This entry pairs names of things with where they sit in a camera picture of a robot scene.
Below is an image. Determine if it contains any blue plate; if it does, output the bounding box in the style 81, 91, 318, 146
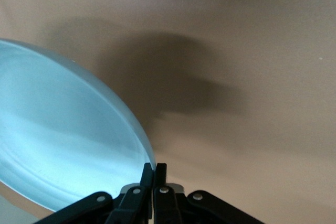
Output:
0, 38, 157, 213

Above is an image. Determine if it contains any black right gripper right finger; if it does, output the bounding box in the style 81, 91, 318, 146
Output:
153, 163, 263, 224

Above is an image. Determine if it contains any brown table cover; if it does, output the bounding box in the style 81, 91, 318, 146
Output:
0, 0, 336, 224

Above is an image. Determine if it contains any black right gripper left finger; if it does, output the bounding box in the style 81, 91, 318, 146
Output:
34, 162, 154, 224

